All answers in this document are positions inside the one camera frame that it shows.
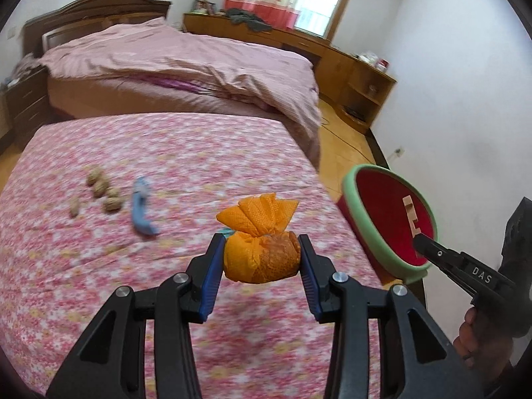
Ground dark wooden headboard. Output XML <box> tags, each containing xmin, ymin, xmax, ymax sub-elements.
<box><xmin>21</xmin><ymin>0</ymin><xmax>172</xmax><ymax>57</ymax></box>

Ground cloth pile on nightstand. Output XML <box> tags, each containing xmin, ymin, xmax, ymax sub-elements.
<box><xmin>8</xmin><ymin>54</ymin><xmax>43</xmax><ymax>82</ymax></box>

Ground wooden corner shelf unit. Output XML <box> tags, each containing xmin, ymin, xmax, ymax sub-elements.
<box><xmin>338</xmin><ymin>56</ymin><xmax>397</xmax><ymax>134</ymax></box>

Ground wooden bed pink bedding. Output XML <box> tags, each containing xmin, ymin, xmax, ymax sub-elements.
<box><xmin>39</xmin><ymin>17</ymin><xmax>321</xmax><ymax>167</ymax></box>

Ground orange mesh bag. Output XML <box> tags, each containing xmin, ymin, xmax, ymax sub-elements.
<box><xmin>216</xmin><ymin>193</ymin><xmax>302</xmax><ymax>284</ymax></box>

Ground window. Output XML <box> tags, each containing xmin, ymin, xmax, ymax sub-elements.
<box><xmin>295</xmin><ymin>0</ymin><xmax>358</xmax><ymax>39</ymax></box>

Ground blue plastic toy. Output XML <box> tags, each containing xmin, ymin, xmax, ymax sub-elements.
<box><xmin>131</xmin><ymin>177</ymin><xmax>161</xmax><ymax>240</ymax></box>

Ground brown bed mattress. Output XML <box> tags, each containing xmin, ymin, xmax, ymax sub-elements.
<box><xmin>47</xmin><ymin>75</ymin><xmax>292</xmax><ymax>124</ymax></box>

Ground long wooden cabinet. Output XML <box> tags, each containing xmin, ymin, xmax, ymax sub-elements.
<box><xmin>183</xmin><ymin>12</ymin><xmax>358</xmax><ymax>104</ymax></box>

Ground dark wooden nightstand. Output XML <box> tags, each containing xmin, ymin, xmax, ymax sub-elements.
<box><xmin>2</xmin><ymin>66</ymin><xmax>53</xmax><ymax>146</ymax></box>

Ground red bucket with green rim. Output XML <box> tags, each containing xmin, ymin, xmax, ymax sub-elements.
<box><xmin>336</xmin><ymin>164</ymin><xmax>439</xmax><ymax>283</ymax></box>

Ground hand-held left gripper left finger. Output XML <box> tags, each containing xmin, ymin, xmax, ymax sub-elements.
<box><xmin>46</xmin><ymin>233</ymin><xmax>227</xmax><ymax>399</ymax></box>

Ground white containers on cabinet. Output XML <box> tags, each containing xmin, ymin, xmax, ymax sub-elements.
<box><xmin>357</xmin><ymin>52</ymin><xmax>390</xmax><ymax>71</ymax></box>

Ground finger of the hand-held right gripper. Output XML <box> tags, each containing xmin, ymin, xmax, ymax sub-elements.
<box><xmin>413</xmin><ymin>233</ymin><xmax>463</xmax><ymax>278</ymax></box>

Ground grey clothes pile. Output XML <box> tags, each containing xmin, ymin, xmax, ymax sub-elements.
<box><xmin>226</xmin><ymin>8</ymin><xmax>273</xmax><ymax>32</ymax></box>

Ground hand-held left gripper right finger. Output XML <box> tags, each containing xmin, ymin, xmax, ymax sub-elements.
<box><xmin>297</xmin><ymin>234</ymin><xmax>478</xmax><ymax>399</ymax></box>

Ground person's right hand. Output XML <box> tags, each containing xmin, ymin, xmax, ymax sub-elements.
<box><xmin>453</xmin><ymin>305</ymin><xmax>517</xmax><ymax>369</ymax></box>

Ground thin floor cable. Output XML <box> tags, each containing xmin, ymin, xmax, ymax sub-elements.
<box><xmin>320</xmin><ymin>112</ymin><xmax>375</xmax><ymax>163</ymax></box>

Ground pink floral blanket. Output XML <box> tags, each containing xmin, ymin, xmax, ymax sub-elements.
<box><xmin>0</xmin><ymin>112</ymin><xmax>385</xmax><ymax>399</ymax></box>

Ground notched wooden piece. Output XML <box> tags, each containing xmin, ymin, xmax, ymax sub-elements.
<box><xmin>402</xmin><ymin>195</ymin><xmax>423</xmax><ymax>236</ymax></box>

